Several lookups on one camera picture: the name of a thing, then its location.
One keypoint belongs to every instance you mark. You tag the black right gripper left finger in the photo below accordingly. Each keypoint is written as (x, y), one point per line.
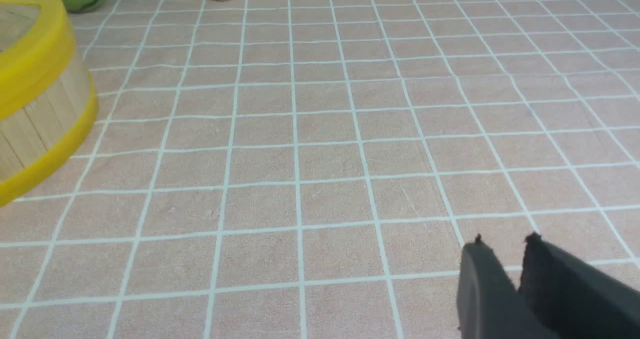
(487, 302)

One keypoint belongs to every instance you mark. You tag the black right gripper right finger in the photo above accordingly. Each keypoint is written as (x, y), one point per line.
(572, 298)

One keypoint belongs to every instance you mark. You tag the yellow wooden steamer basket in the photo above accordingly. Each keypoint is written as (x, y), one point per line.
(48, 98)

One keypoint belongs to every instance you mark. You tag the pink checkered tablecloth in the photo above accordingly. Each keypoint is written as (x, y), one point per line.
(287, 169)

